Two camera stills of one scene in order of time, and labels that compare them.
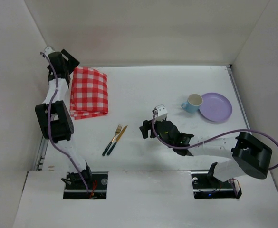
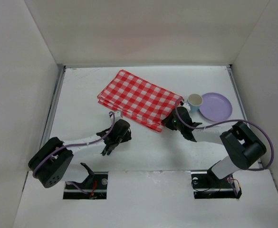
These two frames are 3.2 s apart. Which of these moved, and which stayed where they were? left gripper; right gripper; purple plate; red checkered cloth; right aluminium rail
Moved: red checkered cloth; right gripper; left gripper
Stayed: purple plate; right aluminium rail
